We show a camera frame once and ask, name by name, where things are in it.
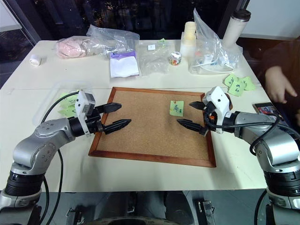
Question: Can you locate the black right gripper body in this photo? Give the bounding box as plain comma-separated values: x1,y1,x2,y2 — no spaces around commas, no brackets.
202,103,219,130

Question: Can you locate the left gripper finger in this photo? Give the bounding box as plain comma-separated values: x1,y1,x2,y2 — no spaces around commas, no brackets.
95,102,123,114
100,119,132,135

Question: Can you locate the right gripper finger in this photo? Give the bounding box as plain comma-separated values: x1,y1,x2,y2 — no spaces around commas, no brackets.
189,100,207,111
177,119,209,136

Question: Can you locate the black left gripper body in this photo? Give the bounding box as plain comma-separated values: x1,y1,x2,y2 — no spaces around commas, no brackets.
85,106,105,135

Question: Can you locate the green note with writing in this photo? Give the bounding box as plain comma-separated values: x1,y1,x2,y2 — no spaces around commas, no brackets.
169,100,185,117

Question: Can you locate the wood framed cork board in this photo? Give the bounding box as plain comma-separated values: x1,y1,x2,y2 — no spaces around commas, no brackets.
88,86,217,168

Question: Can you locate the green paper note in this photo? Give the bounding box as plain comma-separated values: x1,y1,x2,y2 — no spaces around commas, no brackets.
59,105,77,118
59,92,78,100

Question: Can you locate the light green numbered paper tag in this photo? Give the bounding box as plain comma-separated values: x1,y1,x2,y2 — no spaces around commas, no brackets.
240,75,256,92
222,73,236,88

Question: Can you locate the green note with numbers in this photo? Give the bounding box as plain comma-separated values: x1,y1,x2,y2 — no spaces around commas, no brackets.
228,78,246,98

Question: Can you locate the small jar of pins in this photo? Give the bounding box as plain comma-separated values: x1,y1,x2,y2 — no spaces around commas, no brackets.
169,52,182,67

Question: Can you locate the person's bare hand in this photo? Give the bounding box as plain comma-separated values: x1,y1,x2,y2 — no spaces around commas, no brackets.
264,65,297,105

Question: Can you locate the white paper pack purple header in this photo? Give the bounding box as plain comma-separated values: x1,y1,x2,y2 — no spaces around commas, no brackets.
109,49,142,79

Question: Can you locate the black smartphone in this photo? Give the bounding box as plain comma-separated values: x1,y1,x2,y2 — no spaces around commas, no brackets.
252,102,285,125

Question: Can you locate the large clear plastic bag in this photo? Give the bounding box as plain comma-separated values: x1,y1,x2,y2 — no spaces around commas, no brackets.
187,7,243,76

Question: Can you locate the clear plastic tray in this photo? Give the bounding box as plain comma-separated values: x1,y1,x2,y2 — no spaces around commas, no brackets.
32,80,95,125

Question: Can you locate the flat clear zip bag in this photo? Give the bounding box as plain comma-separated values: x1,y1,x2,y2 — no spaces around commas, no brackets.
135,40,172,76

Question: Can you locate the crumpled clear plastic bag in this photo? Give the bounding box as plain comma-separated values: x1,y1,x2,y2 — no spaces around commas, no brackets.
82,24,141,57

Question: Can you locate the pink cloth in bag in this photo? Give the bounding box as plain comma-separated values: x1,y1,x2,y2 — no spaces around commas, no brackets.
56,37,89,60

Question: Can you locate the white tumbler with dark lid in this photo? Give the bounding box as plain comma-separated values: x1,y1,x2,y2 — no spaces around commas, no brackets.
222,9,252,48

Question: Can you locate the white tape roll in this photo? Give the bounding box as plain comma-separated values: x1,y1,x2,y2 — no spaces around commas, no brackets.
29,54,43,68

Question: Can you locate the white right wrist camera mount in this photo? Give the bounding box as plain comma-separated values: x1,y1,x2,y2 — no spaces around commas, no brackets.
202,86,234,135

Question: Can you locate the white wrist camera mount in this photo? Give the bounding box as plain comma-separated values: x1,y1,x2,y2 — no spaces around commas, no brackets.
202,86,234,135
74,90,97,137

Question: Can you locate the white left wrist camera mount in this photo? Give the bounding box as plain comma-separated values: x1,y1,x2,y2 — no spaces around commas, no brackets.
74,90,97,137

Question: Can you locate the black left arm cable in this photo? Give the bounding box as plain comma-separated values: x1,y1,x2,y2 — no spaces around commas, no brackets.
41,91,79,225

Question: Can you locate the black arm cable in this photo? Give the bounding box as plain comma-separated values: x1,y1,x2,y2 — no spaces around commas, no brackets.
203,112,285,225
41,91,79,225

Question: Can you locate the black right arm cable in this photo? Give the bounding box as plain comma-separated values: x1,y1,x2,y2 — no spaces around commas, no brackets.
203,112,285,225

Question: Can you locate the black metal bracket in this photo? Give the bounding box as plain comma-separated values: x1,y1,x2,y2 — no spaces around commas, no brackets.
195,198,216,220
66,205,88,225

